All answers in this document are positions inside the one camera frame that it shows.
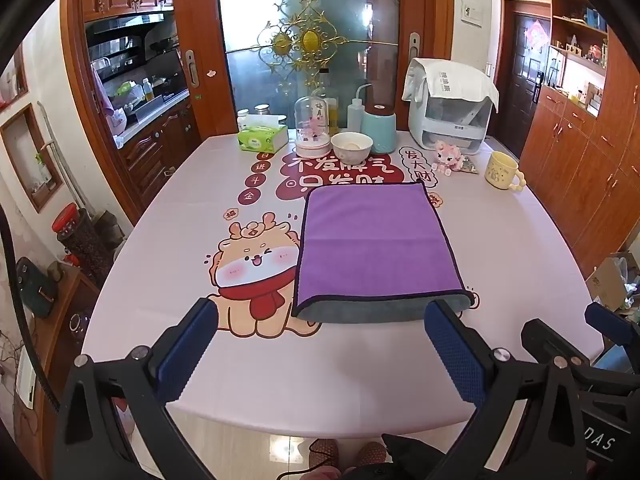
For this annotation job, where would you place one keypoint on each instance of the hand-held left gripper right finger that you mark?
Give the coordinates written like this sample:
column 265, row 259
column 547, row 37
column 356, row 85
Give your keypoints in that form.
column 456, row 355

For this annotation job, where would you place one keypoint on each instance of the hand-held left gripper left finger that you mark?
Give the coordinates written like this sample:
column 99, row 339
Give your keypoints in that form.
column 187, row 350

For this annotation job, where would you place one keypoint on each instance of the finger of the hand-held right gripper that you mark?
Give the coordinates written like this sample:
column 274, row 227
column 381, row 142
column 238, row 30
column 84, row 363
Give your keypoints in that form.
column 550, row 341
column 607, row 316

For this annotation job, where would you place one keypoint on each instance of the purple and grey towel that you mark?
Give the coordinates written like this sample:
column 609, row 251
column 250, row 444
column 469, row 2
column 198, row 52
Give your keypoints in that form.
column 375, row 240

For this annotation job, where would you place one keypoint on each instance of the cardboard box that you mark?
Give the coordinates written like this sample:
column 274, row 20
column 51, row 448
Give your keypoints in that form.
column 607, row 280

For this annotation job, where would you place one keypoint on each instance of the pink printed tablecloth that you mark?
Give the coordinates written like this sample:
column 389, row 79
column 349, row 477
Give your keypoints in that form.
column 500, row 260

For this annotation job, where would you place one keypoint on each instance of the brown slipper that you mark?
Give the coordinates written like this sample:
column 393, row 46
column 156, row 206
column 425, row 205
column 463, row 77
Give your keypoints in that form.
column 324, row 452
column 372, row 452

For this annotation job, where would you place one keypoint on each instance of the wooden side table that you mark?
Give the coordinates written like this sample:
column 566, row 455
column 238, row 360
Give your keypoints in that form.
column 55, row 340

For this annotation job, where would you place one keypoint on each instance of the red lid jar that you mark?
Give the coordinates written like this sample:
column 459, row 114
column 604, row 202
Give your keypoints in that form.
column 80, row 240

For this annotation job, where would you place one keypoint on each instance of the wooden shelf cabinet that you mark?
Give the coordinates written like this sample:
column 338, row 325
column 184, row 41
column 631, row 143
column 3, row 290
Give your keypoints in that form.
column 585, row 160

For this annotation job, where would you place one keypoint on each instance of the dark green bag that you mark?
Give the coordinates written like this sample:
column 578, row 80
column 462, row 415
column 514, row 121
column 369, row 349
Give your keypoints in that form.
column 35, row 287

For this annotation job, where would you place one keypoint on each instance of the yellow mug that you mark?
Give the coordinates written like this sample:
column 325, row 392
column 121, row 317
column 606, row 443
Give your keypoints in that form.
column 500, row 172

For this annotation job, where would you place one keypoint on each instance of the small patterned packet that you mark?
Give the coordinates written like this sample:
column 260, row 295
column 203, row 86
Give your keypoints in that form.
column 469, row 165

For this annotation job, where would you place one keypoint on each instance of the pink plush toy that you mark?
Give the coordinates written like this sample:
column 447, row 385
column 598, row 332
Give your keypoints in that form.
column 445, row 157

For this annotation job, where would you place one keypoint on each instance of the wooden kitchen cabinets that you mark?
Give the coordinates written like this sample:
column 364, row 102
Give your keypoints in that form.
column 150, row 155

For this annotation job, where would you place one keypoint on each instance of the green tissue box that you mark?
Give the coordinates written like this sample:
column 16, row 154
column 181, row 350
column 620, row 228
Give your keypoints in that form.
column 260, row 137

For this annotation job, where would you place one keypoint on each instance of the white bowl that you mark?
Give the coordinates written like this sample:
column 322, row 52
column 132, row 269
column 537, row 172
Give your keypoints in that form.
column 351, row 149

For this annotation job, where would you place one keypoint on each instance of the white countertop appliance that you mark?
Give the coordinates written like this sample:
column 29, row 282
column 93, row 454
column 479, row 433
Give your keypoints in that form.
column 450, row 122

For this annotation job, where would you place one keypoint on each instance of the white pill bottle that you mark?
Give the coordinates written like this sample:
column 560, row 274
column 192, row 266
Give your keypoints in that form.
column 243, row 120

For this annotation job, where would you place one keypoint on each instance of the teal canister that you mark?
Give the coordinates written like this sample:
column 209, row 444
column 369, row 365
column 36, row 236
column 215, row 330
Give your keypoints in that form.
column 380, row 130

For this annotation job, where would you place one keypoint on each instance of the glass jar with metal lid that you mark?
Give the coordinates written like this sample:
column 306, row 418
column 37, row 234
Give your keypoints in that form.
column 262, row 109

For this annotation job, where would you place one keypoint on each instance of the dark entrance door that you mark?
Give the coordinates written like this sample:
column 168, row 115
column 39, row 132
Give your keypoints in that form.
column 525, row 75

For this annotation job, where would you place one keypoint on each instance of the glass dome with pink figure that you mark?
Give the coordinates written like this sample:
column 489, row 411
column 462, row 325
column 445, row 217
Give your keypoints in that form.
column 312, row 125

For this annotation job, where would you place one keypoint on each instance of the white squeeze bottle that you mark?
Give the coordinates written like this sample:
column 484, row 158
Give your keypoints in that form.
column 355, row 115

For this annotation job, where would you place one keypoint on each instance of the white cloth cover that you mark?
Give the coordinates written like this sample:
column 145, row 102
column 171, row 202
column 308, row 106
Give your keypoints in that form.
column 450, row 77

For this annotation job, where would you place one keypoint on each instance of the tall oil bottle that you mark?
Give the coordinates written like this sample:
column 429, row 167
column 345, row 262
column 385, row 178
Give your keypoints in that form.
column 332, row 105

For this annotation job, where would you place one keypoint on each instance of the frosted glass door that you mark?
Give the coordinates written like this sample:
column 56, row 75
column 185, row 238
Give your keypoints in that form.
column 250, row 75

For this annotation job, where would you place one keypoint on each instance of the gold door ornament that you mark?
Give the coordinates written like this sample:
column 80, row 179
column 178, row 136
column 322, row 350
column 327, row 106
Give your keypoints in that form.
column 308, row 40

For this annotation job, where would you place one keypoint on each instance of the wooden wall niche frame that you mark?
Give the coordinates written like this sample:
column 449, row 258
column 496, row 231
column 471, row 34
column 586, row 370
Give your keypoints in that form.
column 22, row 125

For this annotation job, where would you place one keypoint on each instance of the wall switch panel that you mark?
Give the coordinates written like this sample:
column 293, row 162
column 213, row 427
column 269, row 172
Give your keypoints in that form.
column 472, row 15

